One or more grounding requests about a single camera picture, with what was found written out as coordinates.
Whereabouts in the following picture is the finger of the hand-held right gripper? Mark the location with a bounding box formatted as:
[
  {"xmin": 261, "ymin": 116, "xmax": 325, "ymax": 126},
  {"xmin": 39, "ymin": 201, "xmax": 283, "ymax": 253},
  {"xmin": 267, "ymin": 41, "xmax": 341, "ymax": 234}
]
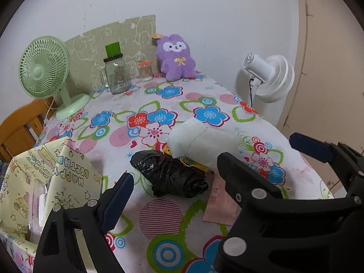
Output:
[
  {"xmin": 290, "ymin": 132, "xmax": 364, "ymax": 194},
  {"xmin": 214, "ymin": 152, "xmax": 285, "ymax": 269}
]

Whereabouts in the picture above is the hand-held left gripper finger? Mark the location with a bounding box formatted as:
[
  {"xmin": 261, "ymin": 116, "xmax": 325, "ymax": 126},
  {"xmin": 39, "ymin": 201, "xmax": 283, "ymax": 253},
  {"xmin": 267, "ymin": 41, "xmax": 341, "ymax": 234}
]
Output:
[{"xmin": 33, "ymin": 172, "xmax": 135, "ymax": 273}]

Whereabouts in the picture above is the pink face mask packet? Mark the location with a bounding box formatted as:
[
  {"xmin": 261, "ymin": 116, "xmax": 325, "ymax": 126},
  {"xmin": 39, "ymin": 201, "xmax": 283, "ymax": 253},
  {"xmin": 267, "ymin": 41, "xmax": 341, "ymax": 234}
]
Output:
[{"xmin": 203, "ymin": 173, "xmax": 242, "ymax": 225}]

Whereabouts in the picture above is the yellow patterned gift box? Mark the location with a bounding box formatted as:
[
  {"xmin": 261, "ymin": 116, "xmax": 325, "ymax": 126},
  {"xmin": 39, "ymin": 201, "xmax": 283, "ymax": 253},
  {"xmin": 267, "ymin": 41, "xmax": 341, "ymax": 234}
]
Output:
[{"xmin": 0, "ymin": 138, "xmax": 104, "ymax": 273}]

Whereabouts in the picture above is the small yellow printed packet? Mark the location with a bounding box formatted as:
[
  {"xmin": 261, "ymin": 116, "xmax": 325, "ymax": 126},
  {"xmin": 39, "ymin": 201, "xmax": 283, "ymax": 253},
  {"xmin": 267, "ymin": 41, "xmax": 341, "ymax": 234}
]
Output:
[{"xmin": 163, "ymin": 144, "xmax": 207, "ymax": 174}]

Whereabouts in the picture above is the black plastic bag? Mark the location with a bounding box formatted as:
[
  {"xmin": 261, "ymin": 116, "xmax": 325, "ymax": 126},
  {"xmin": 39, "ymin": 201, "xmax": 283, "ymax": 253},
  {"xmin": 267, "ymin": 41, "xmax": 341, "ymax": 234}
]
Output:
[{"xmin": 130, "ymin": 151, "xmax": 209, "ymax": 197}]

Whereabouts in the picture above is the white sock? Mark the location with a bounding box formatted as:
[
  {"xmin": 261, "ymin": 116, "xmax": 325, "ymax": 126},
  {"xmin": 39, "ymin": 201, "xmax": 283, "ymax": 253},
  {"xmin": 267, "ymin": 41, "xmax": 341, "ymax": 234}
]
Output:
[{"xmin": 166, "ymin": 119, "xmax": 239, "ymax": 168}]

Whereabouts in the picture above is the clear plastic packet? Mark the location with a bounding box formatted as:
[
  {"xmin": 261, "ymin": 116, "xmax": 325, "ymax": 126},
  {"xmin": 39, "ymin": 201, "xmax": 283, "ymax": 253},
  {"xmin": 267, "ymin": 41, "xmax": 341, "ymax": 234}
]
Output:
[{"xmin": 28, "ymin": 182, "xmax": 49, "ymax": 242}]

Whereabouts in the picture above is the floral tablecloth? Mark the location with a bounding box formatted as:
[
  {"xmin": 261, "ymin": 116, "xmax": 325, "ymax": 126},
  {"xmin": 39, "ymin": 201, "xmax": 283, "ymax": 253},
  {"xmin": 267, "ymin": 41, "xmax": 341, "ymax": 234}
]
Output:
[{"xmin": 0, "ymin": 71, "xmax": 336, "ymax": 273}]

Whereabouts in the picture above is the white standing fan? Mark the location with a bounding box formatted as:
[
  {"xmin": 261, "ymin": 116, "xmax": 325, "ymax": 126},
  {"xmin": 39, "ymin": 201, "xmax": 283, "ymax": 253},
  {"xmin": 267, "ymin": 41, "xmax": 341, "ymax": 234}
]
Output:
[{"xmin": 237, "ymin": 53, "xmax": 295, "ymax": 104}]

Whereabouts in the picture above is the beige door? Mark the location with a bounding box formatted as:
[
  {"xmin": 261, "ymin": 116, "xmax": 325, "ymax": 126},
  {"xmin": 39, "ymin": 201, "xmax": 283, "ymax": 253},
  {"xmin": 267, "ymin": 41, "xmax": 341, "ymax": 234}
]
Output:
[{"xmin": 279, "ymin": 0, "xmax": 364, "ymax": 194}]

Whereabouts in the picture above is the wooden bed headboard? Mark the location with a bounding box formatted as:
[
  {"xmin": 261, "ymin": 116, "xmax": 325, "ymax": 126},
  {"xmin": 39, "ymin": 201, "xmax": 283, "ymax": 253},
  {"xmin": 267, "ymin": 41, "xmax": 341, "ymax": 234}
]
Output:
[{"xmin": 0, "ymin": 98, "xmax": 54, "ymax": 162}]

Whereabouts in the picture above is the glass jar with green cap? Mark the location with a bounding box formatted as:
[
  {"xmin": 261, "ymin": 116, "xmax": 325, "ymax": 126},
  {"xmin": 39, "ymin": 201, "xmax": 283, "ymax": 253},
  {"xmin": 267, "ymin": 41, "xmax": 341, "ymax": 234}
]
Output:
[{"xmin": 103, "ymin": 42, "xmax": 129, "ymax": 95}]

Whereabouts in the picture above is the small cotton swab jar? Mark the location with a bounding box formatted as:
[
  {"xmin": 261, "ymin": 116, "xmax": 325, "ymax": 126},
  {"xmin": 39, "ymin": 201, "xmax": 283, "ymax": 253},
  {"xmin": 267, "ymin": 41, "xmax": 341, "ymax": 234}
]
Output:
[{"xmin": 138, "ymin": 61, "xmax": 152, "ymax": 81}]

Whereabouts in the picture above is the purple plush bunny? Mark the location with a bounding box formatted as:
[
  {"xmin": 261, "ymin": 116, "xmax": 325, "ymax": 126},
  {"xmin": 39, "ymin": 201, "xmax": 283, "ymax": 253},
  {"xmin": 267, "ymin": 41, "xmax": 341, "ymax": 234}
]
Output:
[{"xmin": 156, "ymin": 34, "xmax": 197, "ymax": 81}]

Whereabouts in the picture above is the green desk fan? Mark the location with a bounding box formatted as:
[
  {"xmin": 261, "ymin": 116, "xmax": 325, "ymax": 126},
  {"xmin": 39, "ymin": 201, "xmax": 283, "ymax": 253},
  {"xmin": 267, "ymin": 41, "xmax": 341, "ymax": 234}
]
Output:
[{"xmin": 18, "ymin": 35, "xmax": 91, "ymax": 121}]

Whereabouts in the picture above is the green patterned board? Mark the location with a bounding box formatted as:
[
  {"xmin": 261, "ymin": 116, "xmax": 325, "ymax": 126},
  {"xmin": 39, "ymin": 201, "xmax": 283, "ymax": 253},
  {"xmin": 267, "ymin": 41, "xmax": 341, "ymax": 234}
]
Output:
[{"xmin": 64, "ymin": 15, "xmax": 157, "ymax": 90}]

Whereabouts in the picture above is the green desk fan cable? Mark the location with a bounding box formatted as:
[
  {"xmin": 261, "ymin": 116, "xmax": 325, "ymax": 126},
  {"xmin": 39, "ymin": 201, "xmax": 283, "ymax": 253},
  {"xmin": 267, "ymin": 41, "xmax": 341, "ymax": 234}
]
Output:
[{"xmin": 44, "ymin": 97, "xmax": 56, "ymax": 120}]

